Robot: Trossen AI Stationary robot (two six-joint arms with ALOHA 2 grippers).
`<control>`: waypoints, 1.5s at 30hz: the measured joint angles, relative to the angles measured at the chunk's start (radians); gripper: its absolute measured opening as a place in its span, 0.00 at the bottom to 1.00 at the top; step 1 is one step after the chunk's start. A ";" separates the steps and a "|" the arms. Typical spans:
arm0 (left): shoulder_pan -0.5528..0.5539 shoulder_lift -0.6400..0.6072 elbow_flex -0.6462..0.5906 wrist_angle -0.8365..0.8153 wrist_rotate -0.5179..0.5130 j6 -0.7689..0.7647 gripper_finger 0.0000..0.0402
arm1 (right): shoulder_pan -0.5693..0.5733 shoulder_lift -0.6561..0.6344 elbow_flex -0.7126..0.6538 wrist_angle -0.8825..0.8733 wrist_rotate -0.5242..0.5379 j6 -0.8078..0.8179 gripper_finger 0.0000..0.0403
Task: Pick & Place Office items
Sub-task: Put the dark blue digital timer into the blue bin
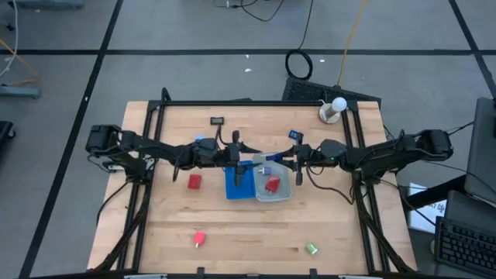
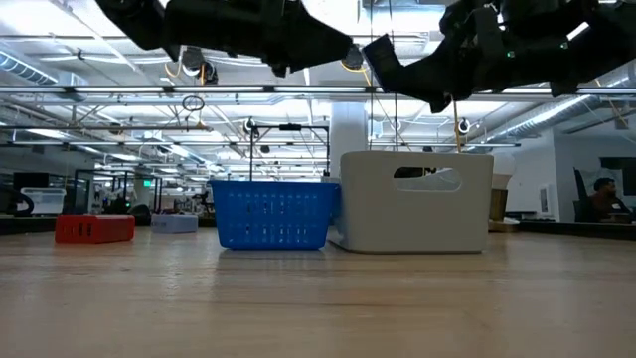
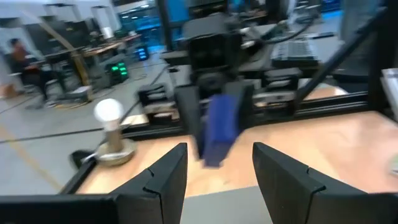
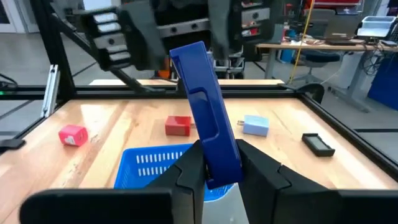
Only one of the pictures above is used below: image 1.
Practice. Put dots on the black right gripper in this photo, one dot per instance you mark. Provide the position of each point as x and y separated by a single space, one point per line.
306 155

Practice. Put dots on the purple white wall charger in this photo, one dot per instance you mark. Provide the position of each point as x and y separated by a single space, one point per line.
266 171

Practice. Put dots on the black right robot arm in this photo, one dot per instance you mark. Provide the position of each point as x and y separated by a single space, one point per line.
387 151

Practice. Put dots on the black LCD display module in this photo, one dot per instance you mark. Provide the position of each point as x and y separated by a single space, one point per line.
217 121

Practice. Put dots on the black perforated panel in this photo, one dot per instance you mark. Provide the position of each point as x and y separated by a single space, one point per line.
310 91

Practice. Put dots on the black aluminium table frame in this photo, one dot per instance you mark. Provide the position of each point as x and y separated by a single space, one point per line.
252 103

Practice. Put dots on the white bulb lamp metal base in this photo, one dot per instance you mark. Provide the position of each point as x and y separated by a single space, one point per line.
333 110

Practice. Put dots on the red cube wall charger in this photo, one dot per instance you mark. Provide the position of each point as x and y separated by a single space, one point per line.
272 184

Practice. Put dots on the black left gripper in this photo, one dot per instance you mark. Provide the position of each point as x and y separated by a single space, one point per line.
224 155

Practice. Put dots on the grey monitor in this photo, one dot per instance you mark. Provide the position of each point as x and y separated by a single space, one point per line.
482 155

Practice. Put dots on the black computer keyboard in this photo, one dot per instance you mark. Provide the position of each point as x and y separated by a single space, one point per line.
465 248

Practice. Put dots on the grey plastic bin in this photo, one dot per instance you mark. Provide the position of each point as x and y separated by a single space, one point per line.
284 182

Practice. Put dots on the red charger with ports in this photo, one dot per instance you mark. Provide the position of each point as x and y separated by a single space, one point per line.
194 181

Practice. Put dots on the white paper sheet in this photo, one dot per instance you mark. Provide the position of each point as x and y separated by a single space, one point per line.
426 217

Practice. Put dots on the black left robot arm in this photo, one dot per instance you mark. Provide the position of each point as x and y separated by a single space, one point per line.
155 147

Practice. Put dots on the grey furniture foot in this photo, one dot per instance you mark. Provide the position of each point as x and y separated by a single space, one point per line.
19 92
46 4

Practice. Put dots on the blue slotted plastic basket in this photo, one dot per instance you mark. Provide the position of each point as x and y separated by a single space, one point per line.
246 191

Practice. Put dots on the green white wall charger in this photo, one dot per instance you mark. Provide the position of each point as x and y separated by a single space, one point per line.
311 248

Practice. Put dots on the silver metal frame bracket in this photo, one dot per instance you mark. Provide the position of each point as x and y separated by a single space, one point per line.
145 277
354 277

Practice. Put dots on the bright blue display module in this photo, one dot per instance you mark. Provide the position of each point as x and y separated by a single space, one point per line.
295 135

